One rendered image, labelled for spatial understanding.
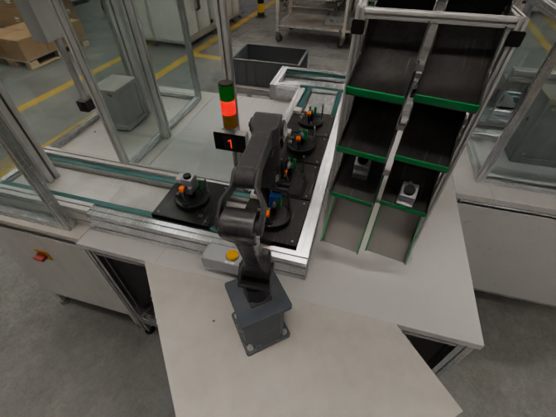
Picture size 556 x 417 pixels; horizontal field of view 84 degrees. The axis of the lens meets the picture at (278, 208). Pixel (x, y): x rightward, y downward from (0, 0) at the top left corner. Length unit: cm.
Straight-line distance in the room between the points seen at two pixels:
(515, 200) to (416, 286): 74
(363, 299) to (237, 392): 49
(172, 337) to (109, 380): 104
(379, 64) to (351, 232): 52
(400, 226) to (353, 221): 15
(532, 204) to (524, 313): 95
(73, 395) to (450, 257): 195
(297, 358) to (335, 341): 13
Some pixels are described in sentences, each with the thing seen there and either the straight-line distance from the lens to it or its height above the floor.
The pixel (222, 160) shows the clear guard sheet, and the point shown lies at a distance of 130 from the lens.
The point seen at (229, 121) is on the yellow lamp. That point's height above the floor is 129.
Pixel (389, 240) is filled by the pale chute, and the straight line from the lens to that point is 109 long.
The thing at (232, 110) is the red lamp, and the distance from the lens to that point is 109.
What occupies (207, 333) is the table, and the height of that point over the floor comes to 86.
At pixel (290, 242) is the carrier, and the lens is 110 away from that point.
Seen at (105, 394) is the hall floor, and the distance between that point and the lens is 209.
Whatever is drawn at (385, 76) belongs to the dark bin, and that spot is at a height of 154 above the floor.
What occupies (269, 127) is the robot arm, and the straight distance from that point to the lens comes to 66.
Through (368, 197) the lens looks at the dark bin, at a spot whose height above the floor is 120.
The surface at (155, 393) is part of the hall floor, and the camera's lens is 199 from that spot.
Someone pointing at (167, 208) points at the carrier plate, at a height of 97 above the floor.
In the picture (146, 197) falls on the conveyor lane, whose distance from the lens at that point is 146.
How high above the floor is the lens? 183
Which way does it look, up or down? 45 degrees down
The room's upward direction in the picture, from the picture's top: straight up
